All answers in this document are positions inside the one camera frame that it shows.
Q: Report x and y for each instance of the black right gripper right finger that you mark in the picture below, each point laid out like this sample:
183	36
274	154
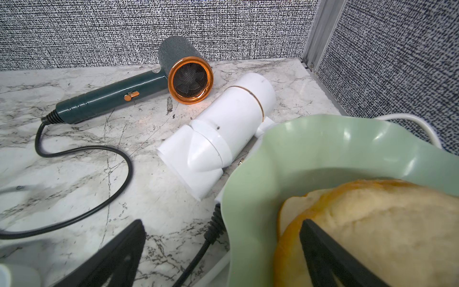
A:
327	261

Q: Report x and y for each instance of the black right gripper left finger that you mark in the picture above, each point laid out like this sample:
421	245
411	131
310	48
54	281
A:
115	265

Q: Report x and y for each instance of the bread roll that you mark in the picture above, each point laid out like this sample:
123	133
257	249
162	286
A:
406	234

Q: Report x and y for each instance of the light green scalloped plate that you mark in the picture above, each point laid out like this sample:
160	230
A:
314	153

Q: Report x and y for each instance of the white hair dryer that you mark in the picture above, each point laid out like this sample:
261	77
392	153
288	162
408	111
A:
198	152

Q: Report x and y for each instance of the green hair dryer orange nozzle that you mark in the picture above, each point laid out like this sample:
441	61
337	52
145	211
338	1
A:
183	72

